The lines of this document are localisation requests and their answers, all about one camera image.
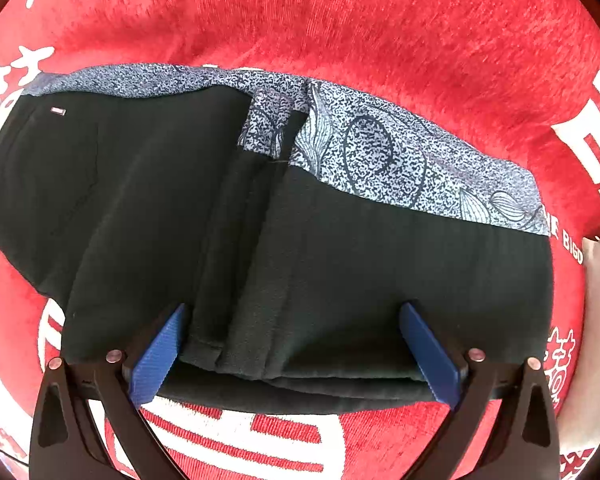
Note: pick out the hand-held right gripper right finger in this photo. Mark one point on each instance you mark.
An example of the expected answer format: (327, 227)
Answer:
(432, 360)

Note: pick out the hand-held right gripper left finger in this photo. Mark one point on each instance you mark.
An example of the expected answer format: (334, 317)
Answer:
(155, 360)

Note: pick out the black pants with blue trim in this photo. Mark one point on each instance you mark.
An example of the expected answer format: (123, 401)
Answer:
(330, 260)

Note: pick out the red printed blanket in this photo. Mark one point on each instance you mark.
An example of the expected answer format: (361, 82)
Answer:
(380, 35)

